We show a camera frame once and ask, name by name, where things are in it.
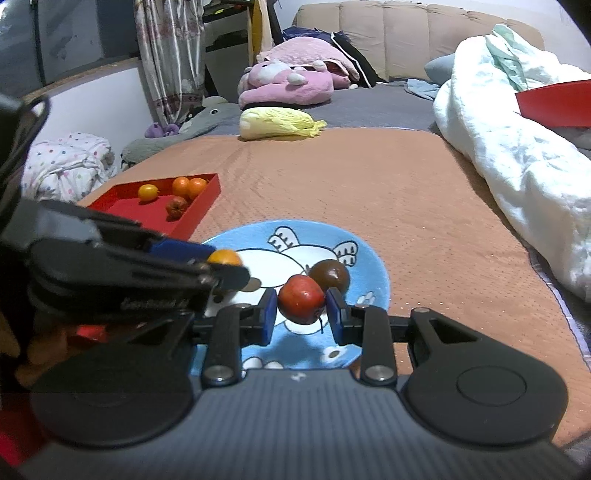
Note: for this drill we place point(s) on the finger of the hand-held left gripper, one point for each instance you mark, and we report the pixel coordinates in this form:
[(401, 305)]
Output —
[(231, 278), (182, 250)]

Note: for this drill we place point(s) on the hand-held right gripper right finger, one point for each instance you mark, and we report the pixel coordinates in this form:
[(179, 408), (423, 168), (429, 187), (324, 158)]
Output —
[(334, 319)]

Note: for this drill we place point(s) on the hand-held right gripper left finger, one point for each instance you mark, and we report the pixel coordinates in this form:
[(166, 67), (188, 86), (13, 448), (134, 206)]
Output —
[(268, 319)]

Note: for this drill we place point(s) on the red rectangular tray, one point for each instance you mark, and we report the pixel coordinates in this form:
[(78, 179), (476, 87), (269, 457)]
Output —
[(129, 210)]

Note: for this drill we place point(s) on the small red apple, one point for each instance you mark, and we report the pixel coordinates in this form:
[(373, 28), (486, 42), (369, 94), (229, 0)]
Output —
[(177, 206)]

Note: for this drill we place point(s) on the dark brown tomato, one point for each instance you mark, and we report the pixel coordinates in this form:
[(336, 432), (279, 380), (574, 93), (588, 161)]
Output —
[(330, 274)]

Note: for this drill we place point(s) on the yellow orange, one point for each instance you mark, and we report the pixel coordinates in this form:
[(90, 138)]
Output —
[(147, 191)]

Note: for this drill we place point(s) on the blue round cartoon mat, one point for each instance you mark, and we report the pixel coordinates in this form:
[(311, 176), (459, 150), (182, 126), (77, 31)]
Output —
[(295, 249)]

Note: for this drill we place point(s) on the polka dot white cloth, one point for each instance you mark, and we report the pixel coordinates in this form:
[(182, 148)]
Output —
[(69, 166)]

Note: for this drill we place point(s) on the purple plush toy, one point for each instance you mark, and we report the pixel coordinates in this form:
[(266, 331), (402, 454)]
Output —
[(159, 130)]

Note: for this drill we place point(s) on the grey plush toy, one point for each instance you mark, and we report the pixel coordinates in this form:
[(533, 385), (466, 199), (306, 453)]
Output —
[(194, 127)]

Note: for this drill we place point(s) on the orange blanket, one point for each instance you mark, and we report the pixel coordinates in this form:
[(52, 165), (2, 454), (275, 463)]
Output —
[(392, 194)]

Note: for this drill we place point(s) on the napa cabbage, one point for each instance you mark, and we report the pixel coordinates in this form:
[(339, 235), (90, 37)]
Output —
[(277, 123)]

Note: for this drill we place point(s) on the patterned curtain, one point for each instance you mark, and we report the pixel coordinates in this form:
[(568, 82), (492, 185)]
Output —
[(171, 60)]

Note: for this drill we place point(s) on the pink plush toy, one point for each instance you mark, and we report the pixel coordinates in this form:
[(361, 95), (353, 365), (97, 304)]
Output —
[(286, 83)]

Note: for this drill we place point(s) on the grey bedsheet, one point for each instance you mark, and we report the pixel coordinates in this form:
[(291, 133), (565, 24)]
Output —
[(378, 104)]

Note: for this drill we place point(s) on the pink plush pillow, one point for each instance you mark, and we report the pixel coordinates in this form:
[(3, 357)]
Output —
[(309, 57)]

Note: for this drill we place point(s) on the light blue cloth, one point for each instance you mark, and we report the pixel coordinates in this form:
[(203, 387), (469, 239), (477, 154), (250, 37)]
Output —
[(422, 87)]

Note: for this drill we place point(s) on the white duvet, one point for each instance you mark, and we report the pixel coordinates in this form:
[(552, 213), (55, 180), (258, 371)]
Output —
[(508, 138)]

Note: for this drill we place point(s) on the dark blue clothing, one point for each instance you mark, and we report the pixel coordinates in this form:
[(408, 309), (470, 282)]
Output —
[(318, 34)]

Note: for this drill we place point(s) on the grey blue pillow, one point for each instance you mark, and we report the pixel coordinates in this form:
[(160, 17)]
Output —
[(438, 67)]

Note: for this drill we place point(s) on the beige padded headboard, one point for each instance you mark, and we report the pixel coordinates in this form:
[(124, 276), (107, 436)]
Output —
[(415, 37)]

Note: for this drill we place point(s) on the red flat lid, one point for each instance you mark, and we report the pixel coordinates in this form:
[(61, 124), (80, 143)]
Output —
[(554, 104)]

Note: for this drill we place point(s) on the mint green cloth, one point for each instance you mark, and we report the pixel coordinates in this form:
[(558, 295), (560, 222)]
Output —
[(508, 53)]

